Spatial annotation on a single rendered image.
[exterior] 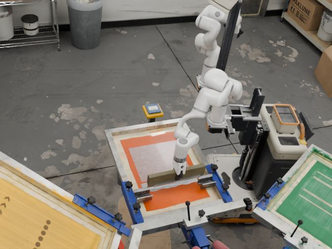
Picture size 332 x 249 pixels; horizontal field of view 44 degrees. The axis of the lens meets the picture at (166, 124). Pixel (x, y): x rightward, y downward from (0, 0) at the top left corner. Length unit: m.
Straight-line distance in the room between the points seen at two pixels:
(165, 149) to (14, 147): 1.84
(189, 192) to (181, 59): 3.16
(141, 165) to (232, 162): 1.30
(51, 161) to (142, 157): 1.47
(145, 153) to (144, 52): 2.93
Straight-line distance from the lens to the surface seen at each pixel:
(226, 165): 3.72
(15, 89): 4.88
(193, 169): 2.44
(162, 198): 2.50
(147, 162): 2.68
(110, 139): 2.77
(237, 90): 2.49
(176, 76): 5.13
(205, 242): 2.27
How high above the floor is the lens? 2.92
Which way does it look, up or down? 42 degrees down
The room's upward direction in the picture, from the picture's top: 8 degrees clockwise
